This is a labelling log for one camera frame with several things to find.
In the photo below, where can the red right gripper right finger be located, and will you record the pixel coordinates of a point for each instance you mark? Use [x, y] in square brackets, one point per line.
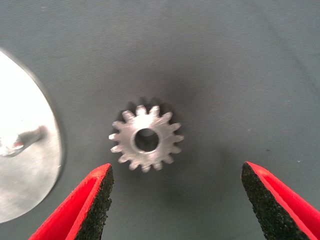
[280, 207]

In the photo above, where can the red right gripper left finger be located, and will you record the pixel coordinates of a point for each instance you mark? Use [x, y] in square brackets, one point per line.
[82, 207]

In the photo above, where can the small steel planetary gear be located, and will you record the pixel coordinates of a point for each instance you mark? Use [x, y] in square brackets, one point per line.
[165, 140]

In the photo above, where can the round metal carrier plate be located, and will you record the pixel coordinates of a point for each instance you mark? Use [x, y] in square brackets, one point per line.
[25, 175]

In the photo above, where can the dark grey table cloth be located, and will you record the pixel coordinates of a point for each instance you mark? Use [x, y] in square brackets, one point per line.
[225, 75]

